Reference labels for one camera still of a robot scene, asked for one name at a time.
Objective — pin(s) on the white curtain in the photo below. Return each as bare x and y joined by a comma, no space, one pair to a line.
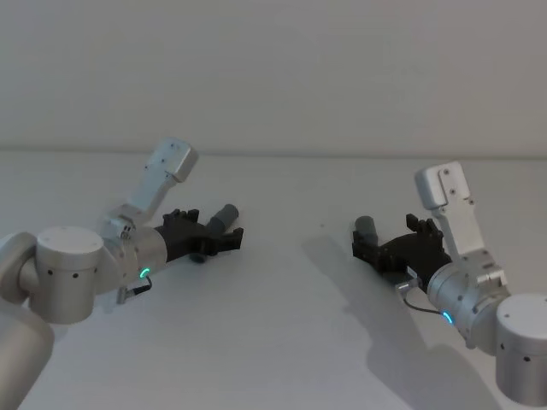
273,64

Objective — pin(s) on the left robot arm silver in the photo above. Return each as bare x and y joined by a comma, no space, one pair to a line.
68,273

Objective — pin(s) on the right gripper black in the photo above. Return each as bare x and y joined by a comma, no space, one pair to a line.
414,256

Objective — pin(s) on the white table cloth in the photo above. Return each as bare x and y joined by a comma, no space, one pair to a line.
273,324

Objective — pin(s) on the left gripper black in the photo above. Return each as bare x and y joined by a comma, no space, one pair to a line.
184,239

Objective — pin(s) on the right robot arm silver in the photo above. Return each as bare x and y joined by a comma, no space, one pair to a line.
521,341

